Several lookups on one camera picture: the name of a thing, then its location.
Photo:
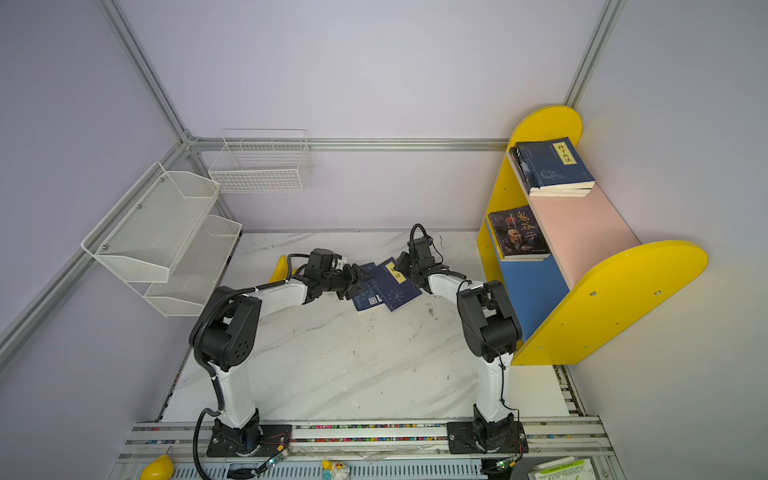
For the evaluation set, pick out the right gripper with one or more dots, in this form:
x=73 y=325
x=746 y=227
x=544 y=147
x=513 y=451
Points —
x=401 y=262

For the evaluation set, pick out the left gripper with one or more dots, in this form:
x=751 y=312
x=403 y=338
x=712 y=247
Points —
x=353 y=277

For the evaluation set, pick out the blue book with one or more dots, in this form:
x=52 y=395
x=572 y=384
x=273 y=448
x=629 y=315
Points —
x=556 y=163
x=394 y=287
x=368 y=297

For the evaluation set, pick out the purple old man book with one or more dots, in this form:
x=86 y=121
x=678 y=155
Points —
x=517 y=235

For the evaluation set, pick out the black book with barcode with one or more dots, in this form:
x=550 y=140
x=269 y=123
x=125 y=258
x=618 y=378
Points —
x=531 y=184

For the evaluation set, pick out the blue book front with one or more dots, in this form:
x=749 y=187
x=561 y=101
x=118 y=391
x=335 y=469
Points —
x=556 y=163

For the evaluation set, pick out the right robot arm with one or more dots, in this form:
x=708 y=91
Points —
x=492 y=332

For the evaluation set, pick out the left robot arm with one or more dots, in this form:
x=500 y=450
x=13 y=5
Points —
x=224 y=335

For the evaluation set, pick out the yellow banana bunch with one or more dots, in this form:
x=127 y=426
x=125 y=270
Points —
x=281 y=271

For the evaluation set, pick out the yellow pink blue bookshelf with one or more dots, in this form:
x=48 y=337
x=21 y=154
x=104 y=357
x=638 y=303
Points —
x=598 y=281

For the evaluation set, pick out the white mesh two-tier shelf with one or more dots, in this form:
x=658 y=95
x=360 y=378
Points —
x=165 y=241

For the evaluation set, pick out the green white box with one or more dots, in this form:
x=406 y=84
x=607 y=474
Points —
x=566 y=468

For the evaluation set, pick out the yellow lemon toy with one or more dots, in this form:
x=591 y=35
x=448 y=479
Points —
x=160 y=469

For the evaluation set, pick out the white wire basket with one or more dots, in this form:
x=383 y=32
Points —
x=262 y=161

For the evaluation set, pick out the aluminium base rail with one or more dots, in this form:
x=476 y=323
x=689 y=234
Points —
x=385 y=449

